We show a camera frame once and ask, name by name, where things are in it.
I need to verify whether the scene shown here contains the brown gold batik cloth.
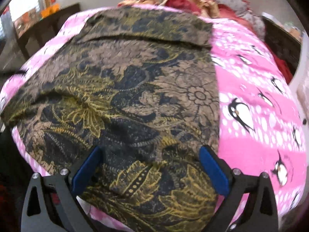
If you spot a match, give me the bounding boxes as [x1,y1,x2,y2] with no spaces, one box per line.
[1,7,219,231]

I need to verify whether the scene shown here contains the pink penguin blanket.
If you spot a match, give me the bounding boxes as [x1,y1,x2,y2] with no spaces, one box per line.
[1,5,307,231]

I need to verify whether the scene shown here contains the orange basket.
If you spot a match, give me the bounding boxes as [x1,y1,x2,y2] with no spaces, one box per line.
[40,3,61,18]

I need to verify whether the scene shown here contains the red gold floral blanket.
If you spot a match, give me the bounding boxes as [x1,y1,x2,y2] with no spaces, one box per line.
[118,0,254,31]

